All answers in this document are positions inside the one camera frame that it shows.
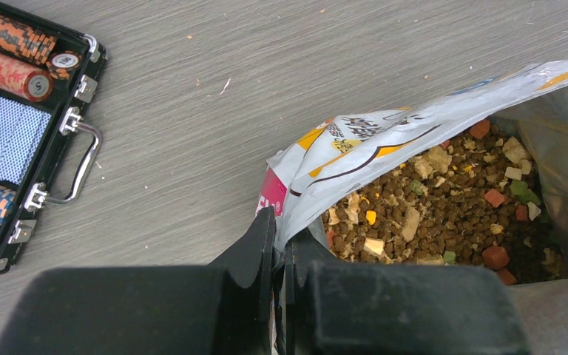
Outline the cat food bag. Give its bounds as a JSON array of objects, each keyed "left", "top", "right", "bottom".
[{"left": 257, "top": 60, "right": 568, "bottom": 283}]

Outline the black poker chip case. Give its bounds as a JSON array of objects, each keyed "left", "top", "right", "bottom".
[{"left": 0, "top": 1, "right": 107, "bottom": 273}]

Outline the red green chip row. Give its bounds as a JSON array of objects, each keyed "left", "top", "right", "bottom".
[{"left": 0, "top": 53, "right": 53, "bottom": 102}]

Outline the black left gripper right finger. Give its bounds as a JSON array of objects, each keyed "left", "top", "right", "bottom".
[{"left": 283, "top": 230, "right": 530, "bottom": 354}]

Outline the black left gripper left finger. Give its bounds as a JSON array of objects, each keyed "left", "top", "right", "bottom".
[{"left": 0, "top": 208, "right": 276, "bottom": 354}]

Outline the blue playing card deck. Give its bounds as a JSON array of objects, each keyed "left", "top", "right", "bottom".
[{"left": 0, "top": 97, "right": 51, "bottom": 184}]

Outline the pet food kibble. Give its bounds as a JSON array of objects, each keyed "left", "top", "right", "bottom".
[{"left": 321, "top": 120, "right": 564, "bottom": 285}]

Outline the orange black chip row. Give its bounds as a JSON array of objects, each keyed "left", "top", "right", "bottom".
[{"left": 0, "top": 14, "right": 83, "bottom": 80}]

